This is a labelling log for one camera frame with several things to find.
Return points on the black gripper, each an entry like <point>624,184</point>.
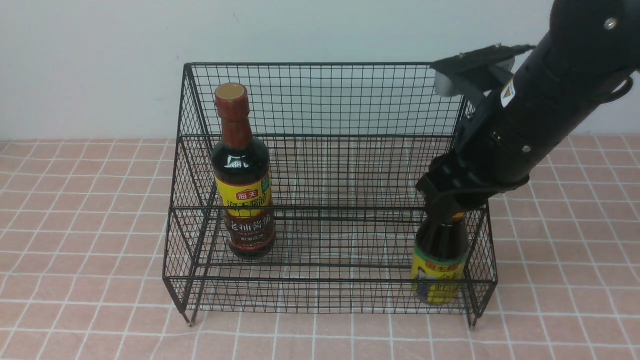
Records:
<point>450,188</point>

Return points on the yellow-capped dark seasoning bottle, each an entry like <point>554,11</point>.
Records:
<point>439,259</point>

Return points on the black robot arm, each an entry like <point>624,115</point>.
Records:
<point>528,99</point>

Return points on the tall red-capped soy sauce bottle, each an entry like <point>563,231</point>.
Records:
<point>241,164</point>

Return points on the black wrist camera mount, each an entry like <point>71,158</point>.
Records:
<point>472,74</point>

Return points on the black wire mesh shelf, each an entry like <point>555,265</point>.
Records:
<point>347,144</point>

